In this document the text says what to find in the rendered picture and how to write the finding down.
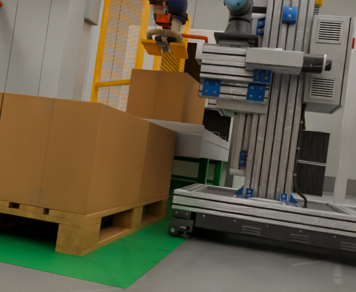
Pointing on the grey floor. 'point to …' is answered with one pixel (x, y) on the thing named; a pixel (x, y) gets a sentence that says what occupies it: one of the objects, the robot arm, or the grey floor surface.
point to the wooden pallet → (76, 222)
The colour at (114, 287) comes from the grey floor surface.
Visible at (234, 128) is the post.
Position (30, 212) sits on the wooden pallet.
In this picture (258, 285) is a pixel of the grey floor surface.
